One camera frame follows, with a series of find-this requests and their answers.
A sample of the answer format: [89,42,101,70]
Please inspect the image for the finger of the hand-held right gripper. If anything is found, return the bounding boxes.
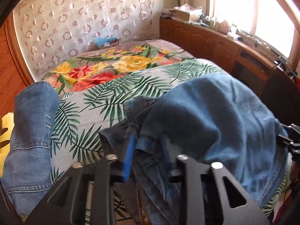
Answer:
[278,122,300,163]

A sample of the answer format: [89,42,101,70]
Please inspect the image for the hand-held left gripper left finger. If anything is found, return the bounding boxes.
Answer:
[26,131,137,225]

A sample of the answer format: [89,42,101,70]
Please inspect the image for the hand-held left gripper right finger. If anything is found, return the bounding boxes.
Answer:
[163,139,270,225]

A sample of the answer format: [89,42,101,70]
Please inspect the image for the blue denim pants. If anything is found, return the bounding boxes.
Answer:
[0,72,292,225]

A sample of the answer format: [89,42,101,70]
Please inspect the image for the palm leaf print bedsheet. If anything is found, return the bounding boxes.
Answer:
[21,57,292,225]

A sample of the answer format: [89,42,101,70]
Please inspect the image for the floral plush blanket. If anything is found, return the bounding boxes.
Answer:
[42,39,195,97]

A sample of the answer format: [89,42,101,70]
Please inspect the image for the cardboard box with blue cloth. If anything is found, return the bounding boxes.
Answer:
[94,36,122,50]

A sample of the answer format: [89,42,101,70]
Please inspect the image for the long wooden cabinet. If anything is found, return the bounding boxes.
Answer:
[159,17,300,114]

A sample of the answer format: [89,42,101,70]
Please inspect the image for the yellow plush toy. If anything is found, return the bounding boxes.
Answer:
[0,112,16,179]

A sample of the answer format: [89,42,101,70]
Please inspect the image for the group of small bottles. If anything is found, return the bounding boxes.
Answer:
[207,15,231,32]

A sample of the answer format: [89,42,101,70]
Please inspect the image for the wooden slatted wardrobe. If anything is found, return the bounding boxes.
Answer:
[0,16,34,119]

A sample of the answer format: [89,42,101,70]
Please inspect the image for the cardboard box with papers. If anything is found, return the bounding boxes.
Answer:
[172,3,203,22]

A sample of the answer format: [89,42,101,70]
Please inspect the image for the circle pattern sheer curtain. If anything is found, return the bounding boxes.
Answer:
[13,0,157,72]

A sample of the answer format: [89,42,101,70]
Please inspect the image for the bright window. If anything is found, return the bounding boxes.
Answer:
[208,0,300,62]

